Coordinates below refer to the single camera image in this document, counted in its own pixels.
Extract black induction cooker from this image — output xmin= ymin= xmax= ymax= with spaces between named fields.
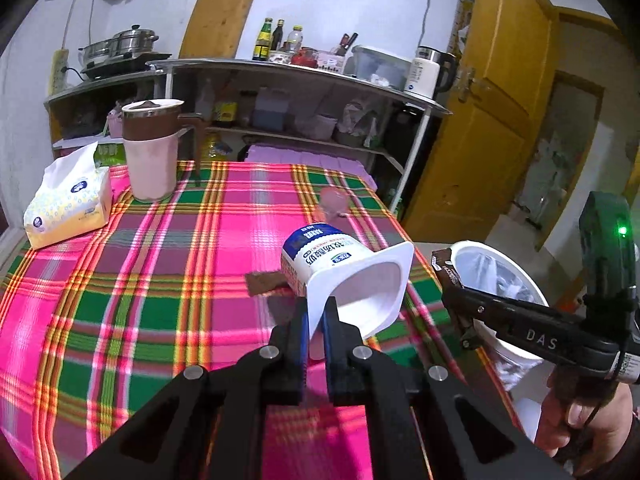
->
xmin=80 ymin=52 xmax=173 ymax=81

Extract translucent plastic bin liner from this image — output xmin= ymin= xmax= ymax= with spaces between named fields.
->
xmin=457 ymin=250 xmax=543 ymax=306

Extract white electric kettle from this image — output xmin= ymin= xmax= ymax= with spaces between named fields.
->
xmin=402 ymin=46 xmax=458 ymax=101

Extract person's right hand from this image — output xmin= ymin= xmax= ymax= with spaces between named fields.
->
xmin=534 ymin=367 xmax=638 ymax=471

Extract small grey shelf unit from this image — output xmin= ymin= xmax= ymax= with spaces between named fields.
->
xmin=44 ymin=71 xmax=168 ymax=161

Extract purple lid storage box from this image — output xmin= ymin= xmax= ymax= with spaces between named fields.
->
xmin=245 ymin=144 xmax=378 ymax=191

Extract steel cooking pot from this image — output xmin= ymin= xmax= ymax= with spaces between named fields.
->
xmin=77 ymin=24 xmax=161 ymax=68

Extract small pink container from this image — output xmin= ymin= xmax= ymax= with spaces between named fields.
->
xmin=300 ymin=114 xmax=338 ymax=141

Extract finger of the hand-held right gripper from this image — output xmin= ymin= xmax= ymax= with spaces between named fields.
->
xmin=447 ymin=305 xmax=501 ymax=352
xmin=440 ymin=280 xmax=551 ymax=318

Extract grey metal shelf unit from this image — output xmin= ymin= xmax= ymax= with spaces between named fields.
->
xmin=147 ymin=57 xmax=448 ymax=211

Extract yellow wooden door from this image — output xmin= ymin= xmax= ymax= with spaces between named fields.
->
xmin=402 ymin=0 xmax=561 ymax=243

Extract yellowish power strip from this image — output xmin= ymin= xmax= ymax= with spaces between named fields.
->
xmin=47 ymin=49 xmax=70 ymax=96

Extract red plastic container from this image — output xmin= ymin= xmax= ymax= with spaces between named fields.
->
xmin=290 ymin=47 xmax=321 ymax=67

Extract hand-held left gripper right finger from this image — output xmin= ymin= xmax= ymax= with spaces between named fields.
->
xmin=321 ymin=297 xmax=573 ymax=480

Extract white tissue pack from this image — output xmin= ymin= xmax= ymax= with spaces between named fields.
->
xmin=22 ymin=141 xmax=113 ymax=251

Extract white yogurt cup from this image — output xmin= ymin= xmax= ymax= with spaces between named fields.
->
xmin=280 ymin=221 xmax=416 ymax=346

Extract wooden cutting board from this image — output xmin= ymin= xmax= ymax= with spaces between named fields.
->
xmin=178 ymin=0 xmax=257 ymax=60

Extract clear plastic storage box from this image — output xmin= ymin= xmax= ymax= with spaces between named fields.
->
xmin=351 ymin=45 xmax=413 ymax=92

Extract clear plastic bottle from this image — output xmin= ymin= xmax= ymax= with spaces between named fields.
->
xmin=286 ymin=25 xmax=306 ymax=56

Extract brown snack wrapper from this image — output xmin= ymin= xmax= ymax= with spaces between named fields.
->
xmin=244 ymin=271 xmax=291 ymax=297
xmin=431 ymin=246 xmax=467 ymax=289

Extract pink jug with brown lid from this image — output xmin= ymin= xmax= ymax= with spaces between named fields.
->
xmin=121 ymin=98 xmax=206 ymax=203

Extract pink green plaid tablecloth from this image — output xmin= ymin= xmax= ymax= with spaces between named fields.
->
xmin=0 ymin=160 xmax=526 ymax=480

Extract kitchen knives in holder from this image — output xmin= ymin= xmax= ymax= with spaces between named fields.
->
xmin=336 ymin=32 xmax=360 ymax=58

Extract blue plastic jug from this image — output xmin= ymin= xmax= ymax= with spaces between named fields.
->
xmin=252 ymin=87 xmax=291 ymax=128

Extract person's right forearm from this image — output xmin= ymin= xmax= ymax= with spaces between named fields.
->
xmin=575 ymin=452 xmax=640 ymax=480

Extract clear plastic cup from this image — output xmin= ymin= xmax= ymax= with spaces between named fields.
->
xmin=314 ymin=186 xmax=353 ymax=223

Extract crumpled plastic bags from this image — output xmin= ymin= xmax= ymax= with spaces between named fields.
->
xmin=337 ymin=100 xmax=378 ymax=148

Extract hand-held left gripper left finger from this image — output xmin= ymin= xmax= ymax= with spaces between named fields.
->
xmin=65 ymin=297 xmax=309 ymax=480

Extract pink printed box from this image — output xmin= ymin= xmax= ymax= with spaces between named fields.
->
xmin=315 ymin=50 xmax=348 ymax=73

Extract white round bin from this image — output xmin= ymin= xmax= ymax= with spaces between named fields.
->
xmin=447 ymin=240 xmax=551 ymax=391

